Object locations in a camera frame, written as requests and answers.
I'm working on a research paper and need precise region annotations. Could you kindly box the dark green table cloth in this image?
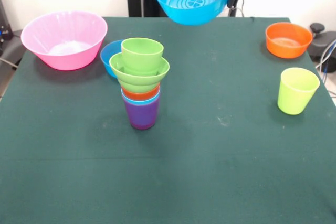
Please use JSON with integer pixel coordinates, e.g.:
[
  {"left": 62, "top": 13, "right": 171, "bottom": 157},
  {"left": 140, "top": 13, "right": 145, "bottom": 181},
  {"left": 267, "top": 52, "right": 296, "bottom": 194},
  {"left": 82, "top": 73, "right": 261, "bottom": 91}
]
[{"left": 0, "top": 16, "right": 336, "bottom": 224}]

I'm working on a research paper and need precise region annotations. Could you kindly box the yellow-green cup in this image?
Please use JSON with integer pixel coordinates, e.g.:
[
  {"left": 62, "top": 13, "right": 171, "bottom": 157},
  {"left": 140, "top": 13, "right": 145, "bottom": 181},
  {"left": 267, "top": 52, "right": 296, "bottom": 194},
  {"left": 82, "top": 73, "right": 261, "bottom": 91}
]
[{"left": 277, "top": 67, "right": 320, "bottom": 116}]

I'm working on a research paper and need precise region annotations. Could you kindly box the orange cup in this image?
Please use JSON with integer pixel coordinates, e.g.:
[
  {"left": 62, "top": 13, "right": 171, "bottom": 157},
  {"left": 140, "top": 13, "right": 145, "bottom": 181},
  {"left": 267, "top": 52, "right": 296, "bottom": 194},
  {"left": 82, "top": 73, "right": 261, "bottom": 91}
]
[{"left": 122, "top": 83, "right": 161, "bottom": 101}]

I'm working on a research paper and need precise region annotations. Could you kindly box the purple cup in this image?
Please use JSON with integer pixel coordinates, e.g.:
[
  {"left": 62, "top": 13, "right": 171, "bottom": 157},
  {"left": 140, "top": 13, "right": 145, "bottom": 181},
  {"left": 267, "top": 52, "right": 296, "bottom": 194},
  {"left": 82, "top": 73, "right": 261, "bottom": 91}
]
[{"left": 122, "top": 95, "right": 160, "bottom": 130}]

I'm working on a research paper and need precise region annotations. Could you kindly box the black office chair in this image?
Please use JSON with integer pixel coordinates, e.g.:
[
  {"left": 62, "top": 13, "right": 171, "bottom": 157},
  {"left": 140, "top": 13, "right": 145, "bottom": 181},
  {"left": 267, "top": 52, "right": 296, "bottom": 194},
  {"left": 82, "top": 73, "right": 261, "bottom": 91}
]
[{"left": 307, "top": 23, "right": 336, "bottom": 65}]

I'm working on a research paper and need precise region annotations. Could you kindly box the orange bowl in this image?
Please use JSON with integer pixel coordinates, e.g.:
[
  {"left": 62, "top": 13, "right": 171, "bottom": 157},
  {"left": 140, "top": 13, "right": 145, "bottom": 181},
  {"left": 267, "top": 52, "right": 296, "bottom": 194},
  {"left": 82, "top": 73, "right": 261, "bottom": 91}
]
[{"left": 265, "top": 22, "right": 313, "bottom": 59}]

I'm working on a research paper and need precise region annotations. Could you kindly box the large pink bowl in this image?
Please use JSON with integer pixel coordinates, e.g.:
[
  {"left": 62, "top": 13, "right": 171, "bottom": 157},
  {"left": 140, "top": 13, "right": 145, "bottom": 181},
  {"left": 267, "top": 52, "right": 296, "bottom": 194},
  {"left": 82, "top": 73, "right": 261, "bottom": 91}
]
[{"left": 20, "top": 10, "right": 109, "bottom": 71}]

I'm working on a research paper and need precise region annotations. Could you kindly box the blue cup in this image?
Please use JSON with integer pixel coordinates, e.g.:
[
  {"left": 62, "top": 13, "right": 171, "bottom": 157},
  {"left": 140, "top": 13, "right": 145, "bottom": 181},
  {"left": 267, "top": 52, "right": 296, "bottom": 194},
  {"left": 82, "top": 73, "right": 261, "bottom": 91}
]
[{"left": 120, "top": 87, "right": 161, "bottom": 106}]

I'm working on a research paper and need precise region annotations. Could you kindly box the green bowl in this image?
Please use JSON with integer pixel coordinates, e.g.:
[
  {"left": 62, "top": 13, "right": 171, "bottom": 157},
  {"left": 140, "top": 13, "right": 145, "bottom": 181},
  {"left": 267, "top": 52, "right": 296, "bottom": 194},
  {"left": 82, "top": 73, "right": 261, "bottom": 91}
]
[{"left": 109, "top": 51, "right": 171, "bottom": 94}]

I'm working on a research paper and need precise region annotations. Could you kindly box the grey cable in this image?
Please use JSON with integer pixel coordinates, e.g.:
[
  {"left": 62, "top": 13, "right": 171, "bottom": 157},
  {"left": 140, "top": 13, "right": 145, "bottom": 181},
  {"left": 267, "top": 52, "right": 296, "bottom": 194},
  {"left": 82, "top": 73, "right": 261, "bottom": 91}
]
[{"left": 0, "top": 57, "right": 18, "bottom": 70}]

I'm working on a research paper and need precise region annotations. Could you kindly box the blue cable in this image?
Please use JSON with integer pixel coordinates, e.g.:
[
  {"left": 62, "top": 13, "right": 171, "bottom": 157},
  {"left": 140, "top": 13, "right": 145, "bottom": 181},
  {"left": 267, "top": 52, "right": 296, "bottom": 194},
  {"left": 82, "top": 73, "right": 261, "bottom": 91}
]
[{"left": 314, "top": 39, "right": 336, "bottom": 78}]

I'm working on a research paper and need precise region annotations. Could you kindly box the black device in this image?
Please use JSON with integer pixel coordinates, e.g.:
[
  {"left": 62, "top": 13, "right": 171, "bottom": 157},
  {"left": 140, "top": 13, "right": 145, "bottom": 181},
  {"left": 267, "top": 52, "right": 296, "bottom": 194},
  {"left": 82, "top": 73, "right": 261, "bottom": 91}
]
[{"left": 0, "top": 0, "right": 14, "bottom": 44}]

